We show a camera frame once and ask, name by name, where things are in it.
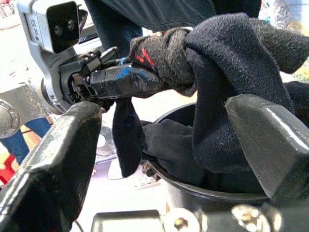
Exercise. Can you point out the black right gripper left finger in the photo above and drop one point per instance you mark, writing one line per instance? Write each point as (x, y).
(50, 154)

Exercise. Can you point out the blue cloth item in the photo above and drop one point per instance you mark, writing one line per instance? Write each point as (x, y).
(21, 140)

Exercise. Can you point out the red plastic item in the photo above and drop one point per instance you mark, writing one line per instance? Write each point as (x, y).
(6, 169)

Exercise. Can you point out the black knit sock red print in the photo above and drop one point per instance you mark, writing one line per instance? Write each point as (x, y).
(166, 60)

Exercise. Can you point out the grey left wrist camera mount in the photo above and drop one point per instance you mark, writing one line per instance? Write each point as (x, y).
(46, 55)

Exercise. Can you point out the black fleece garment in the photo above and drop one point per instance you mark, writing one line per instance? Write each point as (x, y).
(229, 79)

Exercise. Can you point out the round metal perforated disc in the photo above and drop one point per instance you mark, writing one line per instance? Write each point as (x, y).
(106, 142)

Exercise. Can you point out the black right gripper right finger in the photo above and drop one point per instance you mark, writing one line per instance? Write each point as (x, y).
(270, 145)

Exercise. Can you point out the black round laundry bucket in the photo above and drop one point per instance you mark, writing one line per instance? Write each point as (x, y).
(188, 193)

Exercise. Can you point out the finger of the black slim left gripper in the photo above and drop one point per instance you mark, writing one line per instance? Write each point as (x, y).
(109, 53)

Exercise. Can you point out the black cloth in bucket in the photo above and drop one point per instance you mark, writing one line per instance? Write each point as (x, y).
(171, 149)

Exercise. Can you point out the black sock blue marks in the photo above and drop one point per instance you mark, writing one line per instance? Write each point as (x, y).
(126, 140)

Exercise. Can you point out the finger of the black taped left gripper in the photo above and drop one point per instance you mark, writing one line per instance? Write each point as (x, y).
(120, 81)

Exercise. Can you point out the person in dark clothes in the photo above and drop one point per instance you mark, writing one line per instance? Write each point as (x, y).
(149, 12)

